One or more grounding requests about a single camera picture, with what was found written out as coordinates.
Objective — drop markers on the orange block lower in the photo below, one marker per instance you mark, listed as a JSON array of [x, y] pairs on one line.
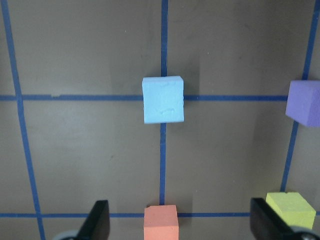
[[161, 223]]

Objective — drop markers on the yellow block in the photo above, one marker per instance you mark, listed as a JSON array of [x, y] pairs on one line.
[[292, 208]]

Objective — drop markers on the purple block right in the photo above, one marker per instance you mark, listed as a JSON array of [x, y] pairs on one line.
[[303, 102]]

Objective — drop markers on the light blue block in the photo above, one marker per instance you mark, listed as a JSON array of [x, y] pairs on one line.
[[163, 99]]

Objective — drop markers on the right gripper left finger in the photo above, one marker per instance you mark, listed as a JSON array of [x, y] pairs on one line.
[[97, 224]]

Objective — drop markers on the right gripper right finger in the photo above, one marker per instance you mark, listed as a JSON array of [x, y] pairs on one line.
[[265, 224]]

